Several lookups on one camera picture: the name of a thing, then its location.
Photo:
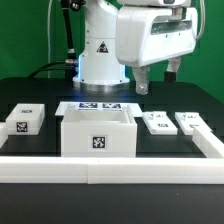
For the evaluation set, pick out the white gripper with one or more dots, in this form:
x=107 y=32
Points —
x=146 y=36

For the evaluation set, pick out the white cabinet door panel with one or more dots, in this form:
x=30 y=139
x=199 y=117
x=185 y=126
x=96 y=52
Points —
x=158 y=123
x=189 y=120

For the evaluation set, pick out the white cabinet body box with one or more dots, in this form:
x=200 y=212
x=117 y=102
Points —
x=98 y=133

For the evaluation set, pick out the white cabinet top block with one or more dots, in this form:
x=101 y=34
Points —
x=25 y=119

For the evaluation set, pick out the white marker base plate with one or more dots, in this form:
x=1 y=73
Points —
x=100 y=106

